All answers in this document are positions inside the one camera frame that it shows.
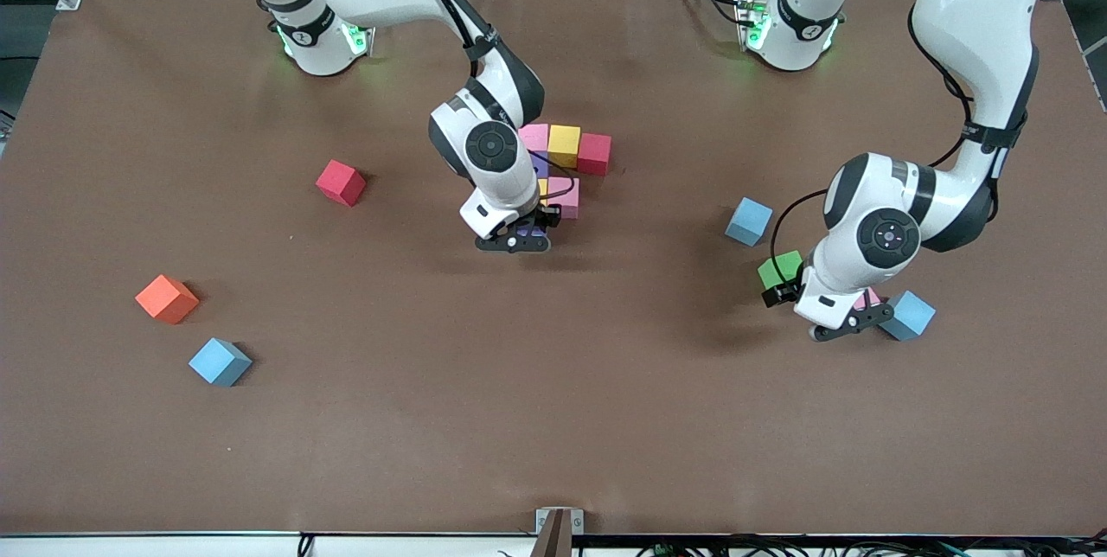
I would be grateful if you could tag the purple foam cube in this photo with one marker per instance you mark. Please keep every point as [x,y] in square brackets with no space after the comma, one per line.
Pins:
[541,166]
[533,231]

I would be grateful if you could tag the pink foam cube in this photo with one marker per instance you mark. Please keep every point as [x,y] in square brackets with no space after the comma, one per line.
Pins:
[867,299]
[536,137]
[566,201]

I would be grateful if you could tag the green foam cube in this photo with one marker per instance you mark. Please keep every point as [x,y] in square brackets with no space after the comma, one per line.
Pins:
[778,267]

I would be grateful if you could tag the red foam cube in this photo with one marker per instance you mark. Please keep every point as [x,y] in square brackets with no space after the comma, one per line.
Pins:
[594,154]
[340,182]

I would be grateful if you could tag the blue foam cube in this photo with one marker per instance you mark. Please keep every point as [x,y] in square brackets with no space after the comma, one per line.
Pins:
[220,361]
[910,316]
[748,221]

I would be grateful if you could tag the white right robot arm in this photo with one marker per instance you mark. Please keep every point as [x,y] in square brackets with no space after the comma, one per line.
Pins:
[510,185]

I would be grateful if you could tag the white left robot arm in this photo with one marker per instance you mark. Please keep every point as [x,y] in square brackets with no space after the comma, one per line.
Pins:
[977,12]

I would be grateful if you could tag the brown table cover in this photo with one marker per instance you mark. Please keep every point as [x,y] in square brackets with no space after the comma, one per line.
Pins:
[553,436]

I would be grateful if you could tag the orange foam cube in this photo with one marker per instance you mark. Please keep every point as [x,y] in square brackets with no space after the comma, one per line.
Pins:
[167,298]

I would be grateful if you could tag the grey metal bracket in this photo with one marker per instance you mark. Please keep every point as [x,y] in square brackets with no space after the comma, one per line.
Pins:
[559,540]

